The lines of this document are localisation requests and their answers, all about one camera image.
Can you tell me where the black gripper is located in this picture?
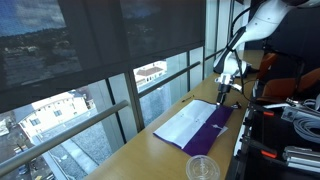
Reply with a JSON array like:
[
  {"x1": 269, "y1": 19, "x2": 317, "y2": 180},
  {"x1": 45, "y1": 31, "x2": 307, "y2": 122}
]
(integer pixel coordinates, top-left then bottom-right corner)
[{"x1": 215, "y1": 73, "x2": 242, "y2": 105}]

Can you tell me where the purple folder with white paper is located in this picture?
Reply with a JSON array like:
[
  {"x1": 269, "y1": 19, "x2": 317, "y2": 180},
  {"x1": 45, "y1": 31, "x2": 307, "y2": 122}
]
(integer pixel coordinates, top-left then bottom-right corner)
[{"x1": 153, "y1": 100, "x2": 233, "y2": 156}]

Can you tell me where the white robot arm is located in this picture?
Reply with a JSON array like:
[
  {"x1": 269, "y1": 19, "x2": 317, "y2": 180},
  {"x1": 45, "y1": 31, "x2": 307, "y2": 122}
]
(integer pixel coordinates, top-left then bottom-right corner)
[{"x1": 213, "y1": 0, "x2": 320, "y2": 105}]

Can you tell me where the black pen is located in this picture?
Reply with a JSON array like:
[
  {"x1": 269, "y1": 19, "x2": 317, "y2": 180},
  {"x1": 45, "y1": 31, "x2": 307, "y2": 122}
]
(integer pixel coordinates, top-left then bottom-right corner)
[{"x1": 182, "y1": 95, "x2": 194, "y2": 102}]

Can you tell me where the red black clamp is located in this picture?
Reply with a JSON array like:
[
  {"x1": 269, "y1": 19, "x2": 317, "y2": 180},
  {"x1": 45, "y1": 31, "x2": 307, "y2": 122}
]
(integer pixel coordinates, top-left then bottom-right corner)
[
  {"x1": 249, "y1": 104, "x2": 274, "y2": 116},
  {"x1": 241, "y1": 137, "x2": 277, "y2": 159}
]

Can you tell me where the orange chair near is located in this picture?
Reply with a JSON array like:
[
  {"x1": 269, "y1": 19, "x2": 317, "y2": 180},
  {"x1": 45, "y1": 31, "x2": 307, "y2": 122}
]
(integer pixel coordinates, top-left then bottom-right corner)
[{"x1": 257, "y1": 68, "x2": 320, "y2": 103}]

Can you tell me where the orange chair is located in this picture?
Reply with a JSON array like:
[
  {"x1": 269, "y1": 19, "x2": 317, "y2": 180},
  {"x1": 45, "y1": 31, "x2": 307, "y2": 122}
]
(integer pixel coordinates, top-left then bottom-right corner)
[
  {"x1": 257, "y1": 68, "x2": 320, "y2": 103},
  {"x1": 257, "y1": 53, "x2": 277, "y2": 79}
]

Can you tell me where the orange chair far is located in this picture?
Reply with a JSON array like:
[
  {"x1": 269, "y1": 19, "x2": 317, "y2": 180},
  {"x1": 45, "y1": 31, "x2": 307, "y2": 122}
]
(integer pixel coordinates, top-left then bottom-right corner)
[{"x1": 257, "y1": 53, "x2": 277, "y2": 79}]

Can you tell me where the red black clamp near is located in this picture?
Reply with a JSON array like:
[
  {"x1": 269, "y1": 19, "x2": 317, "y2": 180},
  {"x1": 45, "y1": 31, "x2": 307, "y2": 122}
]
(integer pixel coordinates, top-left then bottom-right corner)
[{"x1": 241, "y1": 137, "x2": 277, "y2": 159}]

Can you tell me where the clear plastic cup lid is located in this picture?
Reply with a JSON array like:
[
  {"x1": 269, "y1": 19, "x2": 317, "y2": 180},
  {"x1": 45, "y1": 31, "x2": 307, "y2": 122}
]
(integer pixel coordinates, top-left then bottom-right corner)
[{"x1": 186, "y1": 155, "x2": 220, "y2": 180}]

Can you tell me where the grey roller window blind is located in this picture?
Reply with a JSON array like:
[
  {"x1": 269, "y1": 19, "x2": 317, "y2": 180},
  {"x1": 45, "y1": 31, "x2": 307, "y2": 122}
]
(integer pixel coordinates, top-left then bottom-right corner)
[{"x1": 0, "y1": 0, "x2": 206, "y2": 112}]

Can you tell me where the metal window handrail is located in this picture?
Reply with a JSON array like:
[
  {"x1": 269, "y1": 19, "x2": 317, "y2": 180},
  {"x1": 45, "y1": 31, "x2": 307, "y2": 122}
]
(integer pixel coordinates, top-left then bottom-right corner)
[{"x1": 0, "y1": 48, "x2": 226, "y2": 178}]

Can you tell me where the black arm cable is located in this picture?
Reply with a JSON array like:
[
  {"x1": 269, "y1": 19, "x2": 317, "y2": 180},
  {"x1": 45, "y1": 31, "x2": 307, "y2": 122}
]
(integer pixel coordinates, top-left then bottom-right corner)
[{"x1": 226, "y1": 6, "x2": 254, "y2": 104}]

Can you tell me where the grey coiled cable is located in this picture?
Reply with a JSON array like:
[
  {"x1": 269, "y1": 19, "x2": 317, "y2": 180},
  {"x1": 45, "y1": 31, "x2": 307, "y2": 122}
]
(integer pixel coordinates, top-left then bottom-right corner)
[{"x1": 292, "y1": 111, "x2": 320, "y2": 145}]

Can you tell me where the aluminium extrusion rail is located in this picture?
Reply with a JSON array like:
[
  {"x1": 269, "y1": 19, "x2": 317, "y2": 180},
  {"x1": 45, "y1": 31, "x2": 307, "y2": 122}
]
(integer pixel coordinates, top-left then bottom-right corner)
[{"x1": 283, "y1": 146, "x2": 320, "y2": 173}]

